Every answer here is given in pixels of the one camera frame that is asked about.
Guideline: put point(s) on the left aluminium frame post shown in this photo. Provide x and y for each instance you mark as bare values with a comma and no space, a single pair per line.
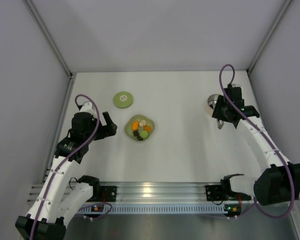
47,35

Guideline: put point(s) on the right aluminium frame post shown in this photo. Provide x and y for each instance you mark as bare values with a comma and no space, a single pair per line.
269,34

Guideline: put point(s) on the aluminium mounting rail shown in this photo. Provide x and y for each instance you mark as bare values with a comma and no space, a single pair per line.
135,192

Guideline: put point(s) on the metal bowl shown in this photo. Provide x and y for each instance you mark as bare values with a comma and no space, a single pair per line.
212,100

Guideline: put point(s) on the green round lid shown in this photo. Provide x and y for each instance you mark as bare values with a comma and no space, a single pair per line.
123,99

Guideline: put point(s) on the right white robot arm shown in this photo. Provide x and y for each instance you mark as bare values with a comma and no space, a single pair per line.
279,180

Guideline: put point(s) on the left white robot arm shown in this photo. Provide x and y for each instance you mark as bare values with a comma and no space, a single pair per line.
51,213

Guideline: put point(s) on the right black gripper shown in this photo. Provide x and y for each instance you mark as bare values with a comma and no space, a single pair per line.
221,113

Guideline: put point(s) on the black base bracket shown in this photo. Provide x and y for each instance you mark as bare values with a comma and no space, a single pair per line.
218,193
104,194

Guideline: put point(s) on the left black base bracket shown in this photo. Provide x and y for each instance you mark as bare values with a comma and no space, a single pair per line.
104,194

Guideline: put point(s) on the white slotted cable duct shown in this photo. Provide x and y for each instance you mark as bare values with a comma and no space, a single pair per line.
129,209

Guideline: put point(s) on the aluminium frame post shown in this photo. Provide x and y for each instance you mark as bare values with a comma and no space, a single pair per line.
269,34
47,35

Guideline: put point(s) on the orange round snack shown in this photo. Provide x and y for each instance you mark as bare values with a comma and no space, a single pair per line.
147,128

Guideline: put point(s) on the green square lunch box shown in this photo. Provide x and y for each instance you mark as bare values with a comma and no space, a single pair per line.
138,117

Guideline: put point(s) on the right black base bracket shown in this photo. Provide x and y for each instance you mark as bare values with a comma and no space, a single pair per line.
218,193

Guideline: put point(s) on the metal serving tongs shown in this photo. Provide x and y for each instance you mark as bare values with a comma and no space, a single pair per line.
220,122

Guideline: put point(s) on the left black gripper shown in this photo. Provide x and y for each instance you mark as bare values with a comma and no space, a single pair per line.
104,129

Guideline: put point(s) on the brown chocolate cube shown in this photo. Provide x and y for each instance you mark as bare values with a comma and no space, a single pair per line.
136,133

